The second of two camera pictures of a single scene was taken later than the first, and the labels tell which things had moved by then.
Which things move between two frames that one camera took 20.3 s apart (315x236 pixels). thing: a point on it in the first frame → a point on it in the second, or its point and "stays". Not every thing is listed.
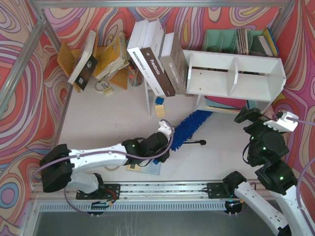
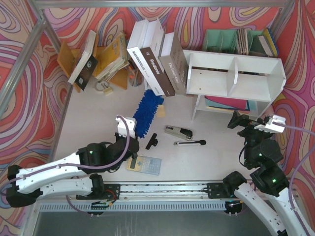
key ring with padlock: [101, 85] stays
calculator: [151, 168] stays
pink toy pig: [269, 112] stays
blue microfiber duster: [185, 131] → [145, 112]
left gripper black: [164, 150] → [131, 146]
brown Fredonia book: [153, 47] stays
